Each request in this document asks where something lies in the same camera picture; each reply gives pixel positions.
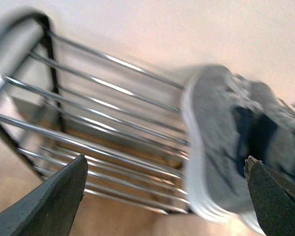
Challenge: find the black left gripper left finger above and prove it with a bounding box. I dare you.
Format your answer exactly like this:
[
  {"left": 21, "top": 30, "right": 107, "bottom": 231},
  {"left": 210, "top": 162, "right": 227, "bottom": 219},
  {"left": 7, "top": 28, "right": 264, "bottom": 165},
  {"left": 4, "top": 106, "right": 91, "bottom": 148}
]
[{"left": 0, "top": 154, "right": 88, "bottom": 236}]

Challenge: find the grey knit sneaker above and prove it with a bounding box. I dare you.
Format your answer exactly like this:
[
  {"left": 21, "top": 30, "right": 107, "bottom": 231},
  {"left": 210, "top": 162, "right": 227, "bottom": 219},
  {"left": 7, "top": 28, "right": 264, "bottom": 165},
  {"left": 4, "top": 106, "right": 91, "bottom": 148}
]
[{"left": 181, "top": 64, "right": 295, "bottom": 233}]

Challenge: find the black metal shoe rack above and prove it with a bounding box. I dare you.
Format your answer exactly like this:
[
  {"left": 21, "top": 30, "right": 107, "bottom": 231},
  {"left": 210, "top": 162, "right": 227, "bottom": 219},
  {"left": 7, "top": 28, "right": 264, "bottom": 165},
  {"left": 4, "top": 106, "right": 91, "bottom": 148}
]
[{"left": 0, "top": 9, "right": 191, "bottom": 214}]

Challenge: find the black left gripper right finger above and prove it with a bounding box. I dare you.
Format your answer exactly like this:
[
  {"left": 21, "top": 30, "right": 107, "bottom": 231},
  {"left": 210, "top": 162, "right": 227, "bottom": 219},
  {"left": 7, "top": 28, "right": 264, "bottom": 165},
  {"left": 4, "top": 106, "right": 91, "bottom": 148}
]
[{"left": 244, "top": 156, "right": 295, "bottom": 236}]

